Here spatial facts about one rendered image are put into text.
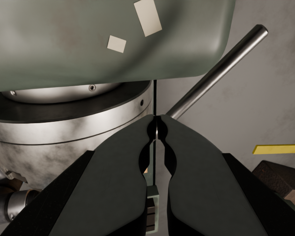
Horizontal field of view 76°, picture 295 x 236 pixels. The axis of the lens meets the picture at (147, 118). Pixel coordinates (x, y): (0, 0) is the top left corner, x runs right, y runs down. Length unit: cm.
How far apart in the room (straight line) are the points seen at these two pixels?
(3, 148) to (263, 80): 201
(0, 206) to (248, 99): 196
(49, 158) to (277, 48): 196
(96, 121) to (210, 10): 18
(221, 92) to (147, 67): 168
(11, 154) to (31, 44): 17
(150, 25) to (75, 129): 16
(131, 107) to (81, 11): 15
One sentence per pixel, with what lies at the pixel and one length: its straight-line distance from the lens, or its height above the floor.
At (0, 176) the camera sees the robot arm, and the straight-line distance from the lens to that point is 70.
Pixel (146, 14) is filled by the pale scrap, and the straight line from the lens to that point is 20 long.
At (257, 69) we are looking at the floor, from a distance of 200.
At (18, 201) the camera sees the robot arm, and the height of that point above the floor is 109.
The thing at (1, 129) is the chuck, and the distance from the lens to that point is 30.
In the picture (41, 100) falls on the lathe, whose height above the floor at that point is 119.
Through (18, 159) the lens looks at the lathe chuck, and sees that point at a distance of 33.
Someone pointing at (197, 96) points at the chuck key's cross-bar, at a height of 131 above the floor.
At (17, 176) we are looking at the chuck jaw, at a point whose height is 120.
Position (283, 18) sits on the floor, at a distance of 201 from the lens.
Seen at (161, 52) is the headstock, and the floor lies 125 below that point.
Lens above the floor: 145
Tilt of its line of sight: 58 degrees down
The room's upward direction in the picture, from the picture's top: 159 degrees clockwise
